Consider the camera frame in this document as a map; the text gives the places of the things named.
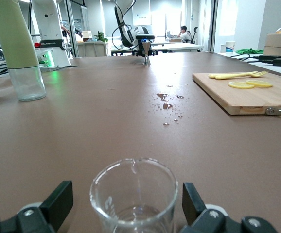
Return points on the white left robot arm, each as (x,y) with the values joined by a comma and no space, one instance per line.
(50,24)

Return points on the white paper cup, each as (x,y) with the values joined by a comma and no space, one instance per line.
(230,47)

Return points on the seated person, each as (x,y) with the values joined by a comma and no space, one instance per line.
(184,34)

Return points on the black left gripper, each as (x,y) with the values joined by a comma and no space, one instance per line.
(138,46)

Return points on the spilled brown liquid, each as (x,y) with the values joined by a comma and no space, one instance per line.
(162,95)

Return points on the green cloth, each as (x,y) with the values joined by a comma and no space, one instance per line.
(250,51)

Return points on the green sleeved glass bottle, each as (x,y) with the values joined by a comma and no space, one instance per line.
(16,48)

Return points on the lemon slice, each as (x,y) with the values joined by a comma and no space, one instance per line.
(240,85)
(260,84)

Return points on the potted green plant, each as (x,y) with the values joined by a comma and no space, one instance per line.
(101,37)

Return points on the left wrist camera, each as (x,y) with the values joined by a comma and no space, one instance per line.
(145,37)

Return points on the clear glass measuring cup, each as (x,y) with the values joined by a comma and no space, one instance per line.
(133,208)

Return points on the yellow plastic knife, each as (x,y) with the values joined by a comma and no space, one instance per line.
(212,75)

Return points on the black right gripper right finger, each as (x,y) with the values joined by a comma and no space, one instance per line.
(213,223)

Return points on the wooden cutting board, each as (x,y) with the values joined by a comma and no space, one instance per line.
(242,99)

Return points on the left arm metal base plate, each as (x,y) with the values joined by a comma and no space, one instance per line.
(57,68)

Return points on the steel double jigger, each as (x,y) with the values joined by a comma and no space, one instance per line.
(146,52)

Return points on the cardboard box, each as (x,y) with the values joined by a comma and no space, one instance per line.
(280,44)

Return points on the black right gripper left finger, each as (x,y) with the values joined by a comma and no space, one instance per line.
(33,221)

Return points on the black office chair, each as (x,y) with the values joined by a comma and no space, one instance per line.
(194,34)

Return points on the yellow plastic fork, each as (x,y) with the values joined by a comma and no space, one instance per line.
(237,76)

